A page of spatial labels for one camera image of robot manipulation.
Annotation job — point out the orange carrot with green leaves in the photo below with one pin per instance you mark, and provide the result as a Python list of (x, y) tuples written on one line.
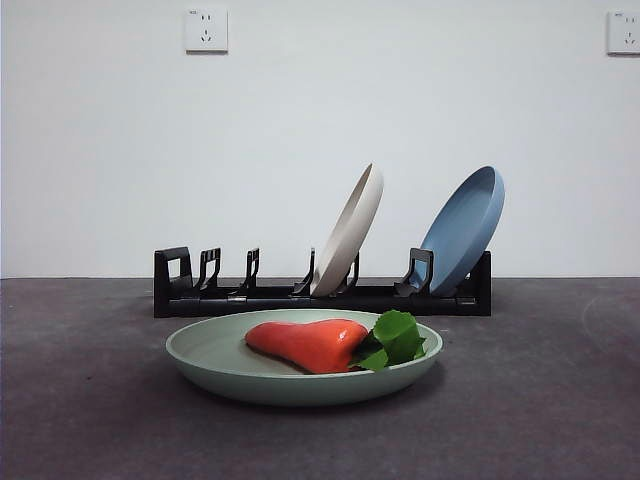
[(305, 345)]

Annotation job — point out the green plate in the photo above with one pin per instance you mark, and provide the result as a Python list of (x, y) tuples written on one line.
[(210, 360)]

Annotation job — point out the beige plate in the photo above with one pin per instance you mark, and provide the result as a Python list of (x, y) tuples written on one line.
[(350, 235)]

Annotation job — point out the black plate rack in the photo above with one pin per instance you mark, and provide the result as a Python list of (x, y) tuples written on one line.
[(220, 303)]

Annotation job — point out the blue plate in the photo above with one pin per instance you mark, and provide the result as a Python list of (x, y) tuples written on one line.
[(465, 225)]

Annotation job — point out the white wall socket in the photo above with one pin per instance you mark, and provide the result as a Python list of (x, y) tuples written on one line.
[(207, 30), (625, 32)]

